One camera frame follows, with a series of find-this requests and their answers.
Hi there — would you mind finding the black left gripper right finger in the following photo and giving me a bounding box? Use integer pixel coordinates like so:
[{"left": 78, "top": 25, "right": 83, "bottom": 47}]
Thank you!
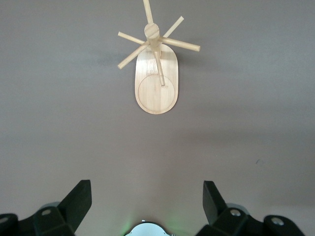
[{"left": 196, "top": 180, "right": 308, "bottom": 236}]

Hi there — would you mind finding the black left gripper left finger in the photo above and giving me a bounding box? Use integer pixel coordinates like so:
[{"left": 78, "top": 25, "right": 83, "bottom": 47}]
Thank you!
[{"left": 0, "top": 179, "right": 93, "bottom": 236}]

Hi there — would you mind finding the wooden cup rack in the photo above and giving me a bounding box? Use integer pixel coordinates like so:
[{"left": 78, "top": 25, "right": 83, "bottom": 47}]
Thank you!
[{"left": 117, "top": 0, "right": 201, "bottom": 115}]

